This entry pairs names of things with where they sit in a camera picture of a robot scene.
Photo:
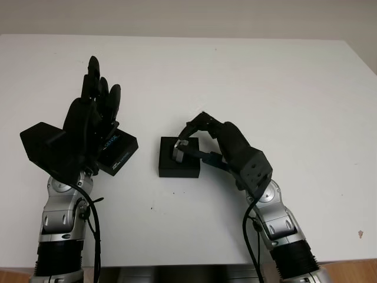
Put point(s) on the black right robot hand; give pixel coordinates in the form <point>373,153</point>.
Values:
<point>232,141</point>

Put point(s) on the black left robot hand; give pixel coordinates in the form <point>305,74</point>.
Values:
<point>79,126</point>

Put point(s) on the small silver RealSense camera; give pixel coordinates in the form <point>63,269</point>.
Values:
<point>178,153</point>

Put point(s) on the grey robot torso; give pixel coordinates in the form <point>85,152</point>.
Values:
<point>176,271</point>

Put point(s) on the black foam-lined camera box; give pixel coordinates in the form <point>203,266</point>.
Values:
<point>176,171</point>

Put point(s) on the black RealSense box lid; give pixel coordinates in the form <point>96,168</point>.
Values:
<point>122,150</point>

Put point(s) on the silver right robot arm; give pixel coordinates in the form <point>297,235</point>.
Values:
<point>282,215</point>

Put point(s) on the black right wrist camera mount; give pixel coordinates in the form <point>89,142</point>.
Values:
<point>256,168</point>

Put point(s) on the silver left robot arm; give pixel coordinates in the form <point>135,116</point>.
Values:
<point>59,212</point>

